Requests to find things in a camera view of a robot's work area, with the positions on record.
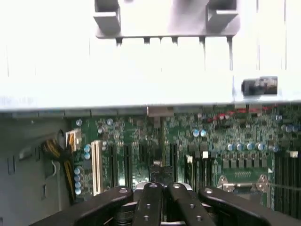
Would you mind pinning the white expansion slot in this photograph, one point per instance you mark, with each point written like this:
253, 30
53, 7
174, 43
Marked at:
96, 167

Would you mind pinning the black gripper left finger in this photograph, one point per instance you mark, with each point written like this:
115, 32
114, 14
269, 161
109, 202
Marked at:
103, 207

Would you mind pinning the grey parts rack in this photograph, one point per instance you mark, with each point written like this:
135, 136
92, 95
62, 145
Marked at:
164, 21

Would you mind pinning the open black PC case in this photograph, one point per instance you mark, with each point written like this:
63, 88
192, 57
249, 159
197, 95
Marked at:
28, 169

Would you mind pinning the white power connector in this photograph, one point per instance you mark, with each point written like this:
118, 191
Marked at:
73, 140

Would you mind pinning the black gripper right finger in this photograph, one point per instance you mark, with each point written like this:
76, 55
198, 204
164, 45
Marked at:
211, 204

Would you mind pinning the CPU socket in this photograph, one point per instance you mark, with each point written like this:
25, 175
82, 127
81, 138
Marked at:
244, 186

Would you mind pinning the green motherboard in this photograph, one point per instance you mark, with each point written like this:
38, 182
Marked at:
235, 141

